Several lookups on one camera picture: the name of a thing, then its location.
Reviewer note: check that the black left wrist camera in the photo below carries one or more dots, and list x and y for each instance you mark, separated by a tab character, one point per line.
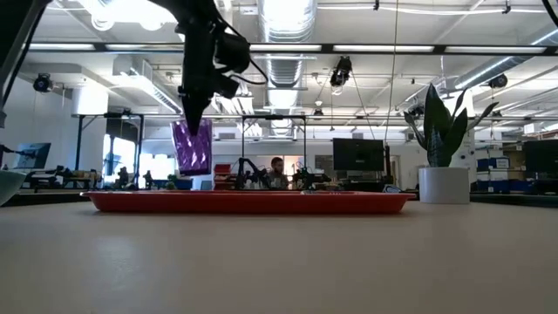
231	50

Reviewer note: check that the red plastic tray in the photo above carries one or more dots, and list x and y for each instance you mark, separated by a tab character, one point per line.
218	202

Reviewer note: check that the silver ventilation duct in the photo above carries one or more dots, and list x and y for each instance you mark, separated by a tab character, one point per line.
285	17

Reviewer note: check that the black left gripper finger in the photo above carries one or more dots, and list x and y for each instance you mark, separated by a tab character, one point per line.
195	113

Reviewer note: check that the green snake plant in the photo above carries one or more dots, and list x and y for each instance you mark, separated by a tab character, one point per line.
438	131

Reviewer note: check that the black monitor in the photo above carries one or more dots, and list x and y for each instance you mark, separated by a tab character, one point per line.
357	154
542	156

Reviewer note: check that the green round plate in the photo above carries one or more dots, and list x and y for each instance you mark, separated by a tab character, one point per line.
8	187

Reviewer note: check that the black ceiling spotlight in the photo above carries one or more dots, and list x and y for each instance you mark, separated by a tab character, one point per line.
42	83
498	81
341	72

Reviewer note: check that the person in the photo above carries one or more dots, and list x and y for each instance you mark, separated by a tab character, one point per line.
277	176

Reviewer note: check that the black background robot arm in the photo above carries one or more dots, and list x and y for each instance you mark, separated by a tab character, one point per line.
311	178
253	174

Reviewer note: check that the red storage bins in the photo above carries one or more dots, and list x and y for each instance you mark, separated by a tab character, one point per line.
222	176

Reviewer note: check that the beige table mat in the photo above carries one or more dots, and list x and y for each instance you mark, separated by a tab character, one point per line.
218	270

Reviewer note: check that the blue storage boxes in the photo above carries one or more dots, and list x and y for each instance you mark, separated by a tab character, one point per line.
492	174

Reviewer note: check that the black overhead beam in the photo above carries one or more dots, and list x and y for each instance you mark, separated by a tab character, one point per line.
327	48

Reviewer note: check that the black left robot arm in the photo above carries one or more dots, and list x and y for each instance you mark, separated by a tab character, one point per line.
11	26

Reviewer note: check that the purple patterned cup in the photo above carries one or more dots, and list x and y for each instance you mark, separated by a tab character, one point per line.
194	152

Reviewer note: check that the black background rig frame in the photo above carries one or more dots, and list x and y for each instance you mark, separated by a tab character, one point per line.
274	117
109	115

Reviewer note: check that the small tilted screen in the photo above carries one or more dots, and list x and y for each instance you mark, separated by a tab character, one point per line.
35	154

